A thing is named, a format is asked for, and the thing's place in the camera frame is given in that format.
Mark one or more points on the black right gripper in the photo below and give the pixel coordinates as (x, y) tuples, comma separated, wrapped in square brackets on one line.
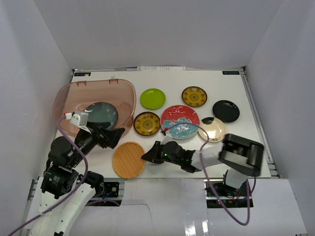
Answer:
[(152, 155)]

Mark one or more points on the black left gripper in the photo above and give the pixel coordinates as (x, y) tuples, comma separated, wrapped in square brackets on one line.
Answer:
[(101, 134)]

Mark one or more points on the blue-green glazed plate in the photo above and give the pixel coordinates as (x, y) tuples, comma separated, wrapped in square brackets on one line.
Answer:
[(102, 112)]

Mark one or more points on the orange woven bamboo plate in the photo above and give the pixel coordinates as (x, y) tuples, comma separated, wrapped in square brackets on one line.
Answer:
[(127, 162)]

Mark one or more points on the red plate with teal flower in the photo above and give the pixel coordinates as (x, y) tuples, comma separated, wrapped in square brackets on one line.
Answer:
[(175, 118)]

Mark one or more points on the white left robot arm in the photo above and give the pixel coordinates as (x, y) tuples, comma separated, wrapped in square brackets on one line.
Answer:
[(67, 184)]

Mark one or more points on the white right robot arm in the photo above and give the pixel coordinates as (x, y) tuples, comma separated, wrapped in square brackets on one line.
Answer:
[(244, 158)]

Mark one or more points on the yellow patterned plate near bin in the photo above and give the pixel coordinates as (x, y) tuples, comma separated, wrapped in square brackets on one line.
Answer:
[(146, 123)]

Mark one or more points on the pink translucent plastic bin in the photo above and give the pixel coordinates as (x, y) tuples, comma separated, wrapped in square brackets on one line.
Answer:
[(77, 96)]

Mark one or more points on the lime green plate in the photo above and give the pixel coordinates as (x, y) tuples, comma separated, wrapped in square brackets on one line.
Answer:
[(152, 98)]

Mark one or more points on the cream and black plate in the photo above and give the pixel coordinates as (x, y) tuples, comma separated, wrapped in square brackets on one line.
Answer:
[(212, 128)]

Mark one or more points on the yellow patterned plate far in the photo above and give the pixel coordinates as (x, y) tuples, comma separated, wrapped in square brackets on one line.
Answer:
[(194, 96)]

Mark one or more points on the black plate far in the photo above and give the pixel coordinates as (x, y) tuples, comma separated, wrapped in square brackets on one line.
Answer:
[(226, 111)]

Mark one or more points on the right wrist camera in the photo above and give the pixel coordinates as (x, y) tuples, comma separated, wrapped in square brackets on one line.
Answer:
[(166, 136)]

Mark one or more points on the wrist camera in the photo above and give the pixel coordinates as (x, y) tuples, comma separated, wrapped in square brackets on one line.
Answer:
[(166, 136), (79, 119)]

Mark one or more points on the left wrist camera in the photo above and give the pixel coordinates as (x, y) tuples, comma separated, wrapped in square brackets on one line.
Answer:
[(79, 119)]

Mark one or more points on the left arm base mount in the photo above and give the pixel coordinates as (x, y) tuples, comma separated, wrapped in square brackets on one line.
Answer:
[(109, 194)]

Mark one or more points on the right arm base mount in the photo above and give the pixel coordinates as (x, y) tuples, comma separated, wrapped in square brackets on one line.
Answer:
[(232, 198)]

